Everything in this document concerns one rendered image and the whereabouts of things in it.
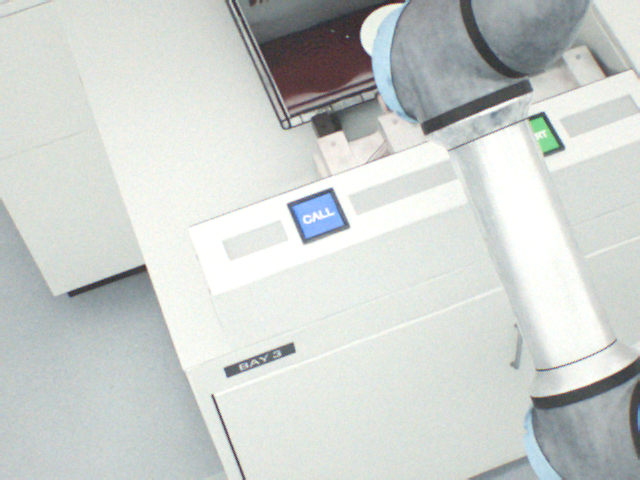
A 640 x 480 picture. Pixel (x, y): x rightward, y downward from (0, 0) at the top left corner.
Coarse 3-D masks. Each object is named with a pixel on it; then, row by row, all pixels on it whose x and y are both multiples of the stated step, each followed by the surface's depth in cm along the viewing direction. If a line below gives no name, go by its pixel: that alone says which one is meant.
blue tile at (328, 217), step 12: (300, 204) 144; (312, 204) 144; (324, 204) 144; (300, 216) 144; (312, 216) 143; (324, 216) 143; (336, 216) 143; (300, 228) 143; (312, 228) 143; (324, 228) 143
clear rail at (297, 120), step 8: (376, 88) 160; (352, 96) 159; (360, 96) 159; (368, 96) 159; (376, 96) 159; (328, 104) 159; (336, 104) 159; (344, 104) 159; (352, 104) 159; (360, 104) 160; (304, 112) 159; (312, 112) 158; (320, 112) 158; (328, 112) 159; (336, 112) 159; (288, 120) 158; (296, 120) 158; (304, 120) 158; (288, 128) 158
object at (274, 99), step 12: (228, 0) 169; (240, 12) 168; (240, 24) 167; (240, 36) 166; (252, 48) 164; (252, 60) 164; (264, 72) 162; (264, 84) 161; (276, 96) 160; (276, 108) 159
